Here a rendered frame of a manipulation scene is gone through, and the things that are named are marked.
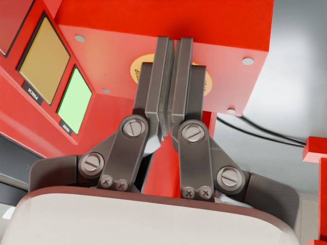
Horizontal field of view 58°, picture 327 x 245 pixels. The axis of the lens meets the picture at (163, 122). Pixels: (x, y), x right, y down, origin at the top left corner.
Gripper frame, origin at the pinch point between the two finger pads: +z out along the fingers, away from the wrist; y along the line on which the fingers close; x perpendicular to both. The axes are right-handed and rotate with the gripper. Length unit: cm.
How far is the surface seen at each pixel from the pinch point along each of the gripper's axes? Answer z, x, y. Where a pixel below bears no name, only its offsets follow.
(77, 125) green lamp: 2.6, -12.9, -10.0
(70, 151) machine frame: 6.4, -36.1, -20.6
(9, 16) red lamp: 4.0, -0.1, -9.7
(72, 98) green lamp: 4.1, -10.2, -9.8
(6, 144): 2.7, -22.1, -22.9
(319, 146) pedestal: 69, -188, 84
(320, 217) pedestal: 23, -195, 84
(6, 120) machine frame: 5.3, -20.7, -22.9
